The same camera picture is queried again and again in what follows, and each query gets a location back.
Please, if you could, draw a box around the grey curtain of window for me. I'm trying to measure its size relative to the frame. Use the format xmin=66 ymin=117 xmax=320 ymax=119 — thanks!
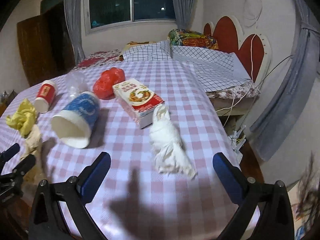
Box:
xmin=170 ymin=0 xmax=201 ymax=30
xmin=63 ymin=0 xmax=85 ymax=65

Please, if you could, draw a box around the aluminium frame window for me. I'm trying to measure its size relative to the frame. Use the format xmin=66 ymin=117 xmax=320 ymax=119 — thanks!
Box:
xmin=84 ymin=0 xmax=176 ymax=34

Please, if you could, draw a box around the white tissue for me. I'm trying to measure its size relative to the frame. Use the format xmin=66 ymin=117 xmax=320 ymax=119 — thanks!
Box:
xmin=149 ymin=104 xmax=197 ymax=179

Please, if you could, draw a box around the white hanging cable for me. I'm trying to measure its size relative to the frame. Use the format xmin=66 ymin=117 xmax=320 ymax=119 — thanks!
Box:
xmin=222 ymin=0 xmax=263 ymax=128

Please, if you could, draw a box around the floral red bedspread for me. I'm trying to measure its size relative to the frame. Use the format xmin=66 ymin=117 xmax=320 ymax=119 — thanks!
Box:
xmin=72 ymin=49 xmax=121 ymax=71

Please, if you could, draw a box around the clear plastic bag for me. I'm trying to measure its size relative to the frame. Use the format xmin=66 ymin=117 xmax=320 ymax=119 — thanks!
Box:
xmin=65 ymin=71 xmax=89 ymax=100

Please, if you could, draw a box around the grey tied curtain at right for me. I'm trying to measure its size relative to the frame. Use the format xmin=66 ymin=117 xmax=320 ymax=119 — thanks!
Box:
xmin=249 ymin=0 xmax=319 ymax=161

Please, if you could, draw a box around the white grid-pattern sheet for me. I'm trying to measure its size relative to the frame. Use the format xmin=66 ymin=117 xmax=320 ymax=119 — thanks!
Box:
xmin=123 ymin=40 xmax=252 ymax=92

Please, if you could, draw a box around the pink checkered tablecloth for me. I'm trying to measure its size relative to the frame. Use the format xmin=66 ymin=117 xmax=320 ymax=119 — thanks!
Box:
xmin=0 ymin=60 xmax=261 ymax=240

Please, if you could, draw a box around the red plastic bag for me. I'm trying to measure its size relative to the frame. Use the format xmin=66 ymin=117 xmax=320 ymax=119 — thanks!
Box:
xmin=93 ymin=67 xmax=125 ymax=99

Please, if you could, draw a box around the red paper cup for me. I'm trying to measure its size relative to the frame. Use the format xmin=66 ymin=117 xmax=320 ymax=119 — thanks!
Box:
xmin=34 ymin=80 xmax=57 ymax=113

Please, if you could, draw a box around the brown wooden door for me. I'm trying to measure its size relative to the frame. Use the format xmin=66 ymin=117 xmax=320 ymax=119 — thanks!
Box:
xmin=17 ymin=3 xmax=75 ymax=86

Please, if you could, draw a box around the grey curtain left of window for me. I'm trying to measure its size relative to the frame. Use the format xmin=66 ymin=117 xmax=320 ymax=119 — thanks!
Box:
xmin=63 ymin=0 xmax=85 ymax=65

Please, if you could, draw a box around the yellow folded blanket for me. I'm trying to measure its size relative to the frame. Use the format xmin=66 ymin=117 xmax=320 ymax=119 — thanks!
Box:
xmin=118 ymin=41 xmax=156 ymax=61

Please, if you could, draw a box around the red heart-shaped headboard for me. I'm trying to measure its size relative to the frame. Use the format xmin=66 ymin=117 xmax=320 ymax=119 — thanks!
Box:
xmin=203 ymin=16 xmax=272 ymax=85

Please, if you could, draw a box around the grey curtain right of window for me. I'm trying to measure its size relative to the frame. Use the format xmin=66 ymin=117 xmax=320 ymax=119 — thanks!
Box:
xmin=170 ymin=0 xmax=201 ymax=30

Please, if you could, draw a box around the white power strip on floor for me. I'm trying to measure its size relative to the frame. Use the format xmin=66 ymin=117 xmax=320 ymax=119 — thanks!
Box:
xmin=228 ymin=125 xmax=246 ymax=164

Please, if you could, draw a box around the yellow cloth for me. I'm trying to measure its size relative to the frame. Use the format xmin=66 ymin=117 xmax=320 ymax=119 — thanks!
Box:
xmin=6 ymin=99 xmax=37 ymax=137

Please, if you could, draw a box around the beige cloth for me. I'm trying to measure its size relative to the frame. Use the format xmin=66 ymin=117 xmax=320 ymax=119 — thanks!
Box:
xmin=20 ymin=125 xmax=42 ymax=160

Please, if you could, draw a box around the colourful floral pillow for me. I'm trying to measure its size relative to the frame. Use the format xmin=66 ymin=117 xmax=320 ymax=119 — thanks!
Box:
xmin=168 ymin=29 xmax=219 ymax=50

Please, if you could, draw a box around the blue patterned paper cup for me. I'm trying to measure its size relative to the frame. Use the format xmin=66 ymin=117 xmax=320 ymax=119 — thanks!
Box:
xmin=51 ymin=92 xmax=100 ymax=148

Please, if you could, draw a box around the red white nut-milk carton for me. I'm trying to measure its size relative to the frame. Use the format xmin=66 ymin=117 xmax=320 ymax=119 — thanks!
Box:
xmin=112 ymin=79 xmax=164 ymax=129

